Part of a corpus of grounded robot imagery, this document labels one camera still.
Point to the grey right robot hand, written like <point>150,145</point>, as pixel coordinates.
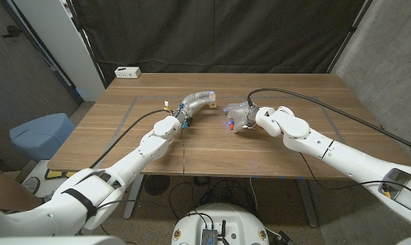
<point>241,114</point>

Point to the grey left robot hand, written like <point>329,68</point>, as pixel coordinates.
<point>192,103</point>

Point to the red headed screw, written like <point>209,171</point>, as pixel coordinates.
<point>231,126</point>

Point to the small red-capped bottle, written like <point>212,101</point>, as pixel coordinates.
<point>212,102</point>

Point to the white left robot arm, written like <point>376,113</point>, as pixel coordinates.
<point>134,161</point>

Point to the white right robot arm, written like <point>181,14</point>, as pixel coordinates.
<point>328,149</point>

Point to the wooden table panel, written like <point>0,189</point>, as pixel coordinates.
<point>125,119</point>

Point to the white power strip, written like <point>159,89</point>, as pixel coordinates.
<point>127,72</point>

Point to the black backdrop cloth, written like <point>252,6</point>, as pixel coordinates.
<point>209,34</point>

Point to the white robot torso base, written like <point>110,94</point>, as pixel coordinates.
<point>239,221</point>

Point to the white table leg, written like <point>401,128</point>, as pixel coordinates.
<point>134,197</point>
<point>307,204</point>

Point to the black backdrop stand pole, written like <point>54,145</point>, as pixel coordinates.
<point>352,29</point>
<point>88,46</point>

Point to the grey electronics module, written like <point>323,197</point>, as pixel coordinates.
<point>209,237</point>

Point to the yellow black hazard strip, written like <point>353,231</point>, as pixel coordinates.
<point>61,174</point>

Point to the blue padded bin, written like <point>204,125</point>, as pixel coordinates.
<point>42,136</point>

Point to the white sneaker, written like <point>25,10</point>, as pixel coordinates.
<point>31,185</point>

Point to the person's bare leg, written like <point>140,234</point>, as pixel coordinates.
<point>4,194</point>

